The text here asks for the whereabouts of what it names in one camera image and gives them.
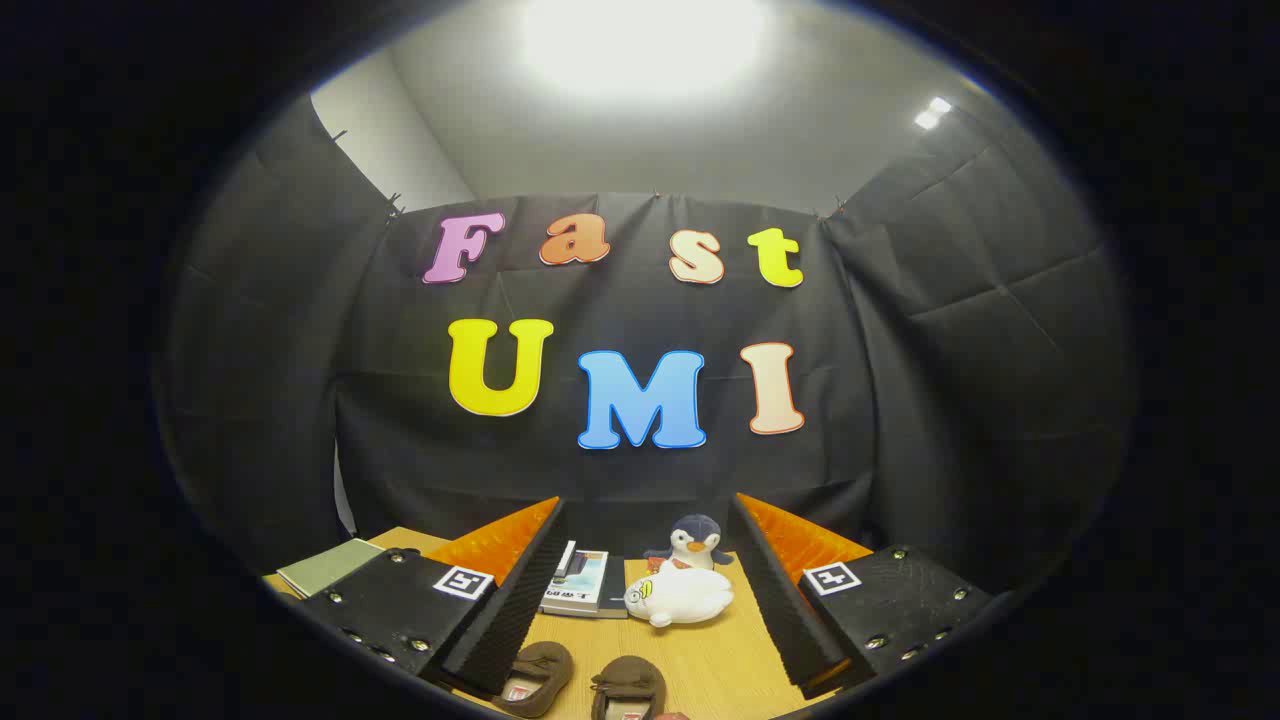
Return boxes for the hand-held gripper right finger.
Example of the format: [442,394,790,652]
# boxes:
[727,491,995,701]

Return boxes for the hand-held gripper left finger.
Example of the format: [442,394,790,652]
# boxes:
[297,496,569,698]

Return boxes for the brown fuzzy shoe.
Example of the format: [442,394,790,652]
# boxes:
[493,640,575,719]
[590,655,669,720]

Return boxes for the green fabric storage box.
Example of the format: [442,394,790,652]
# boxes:
[277,538,386,599]

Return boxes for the white teal cover book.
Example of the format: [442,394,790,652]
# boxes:
[541,549,609,614]

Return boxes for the white seal plush toy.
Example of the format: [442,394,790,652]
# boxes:
[624,560,734,629]

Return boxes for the black cover book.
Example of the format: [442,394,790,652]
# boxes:
[600,555,630,619]

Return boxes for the penguin plush toy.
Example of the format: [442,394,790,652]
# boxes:
[643,514,736,573]

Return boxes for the large ceiling light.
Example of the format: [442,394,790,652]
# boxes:
[520,0,771,101]

